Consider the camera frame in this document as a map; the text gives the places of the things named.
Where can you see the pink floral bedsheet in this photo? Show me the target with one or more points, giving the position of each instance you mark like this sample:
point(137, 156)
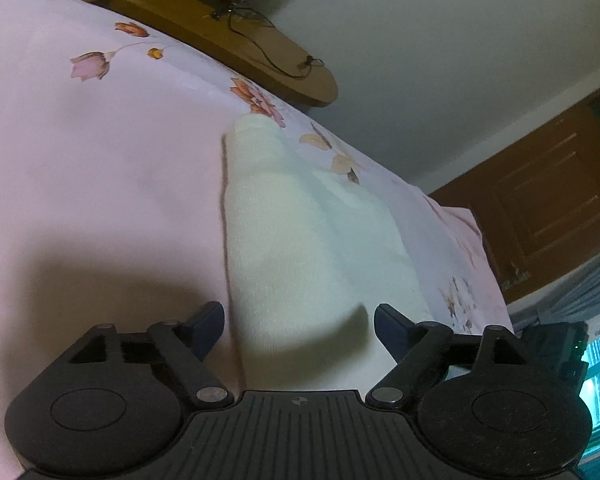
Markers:
point(105, 160)

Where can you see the wooden television stand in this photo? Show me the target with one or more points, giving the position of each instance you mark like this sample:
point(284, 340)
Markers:
point(190, 15)

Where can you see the white towel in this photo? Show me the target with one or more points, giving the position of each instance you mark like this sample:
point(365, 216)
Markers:
point(290, 260)

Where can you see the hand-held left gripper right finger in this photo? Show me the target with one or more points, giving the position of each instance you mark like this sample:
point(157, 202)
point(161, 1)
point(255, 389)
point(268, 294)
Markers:
point(390, 325)

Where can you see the brown wooden door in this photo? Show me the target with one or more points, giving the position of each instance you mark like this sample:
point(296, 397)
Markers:
point(545, 195)

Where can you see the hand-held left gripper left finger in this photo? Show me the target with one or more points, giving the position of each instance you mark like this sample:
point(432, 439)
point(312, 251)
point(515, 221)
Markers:
point(207, 321)

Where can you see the grey curtain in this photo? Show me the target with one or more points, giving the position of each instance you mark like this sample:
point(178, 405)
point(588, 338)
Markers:
point(580, 290)

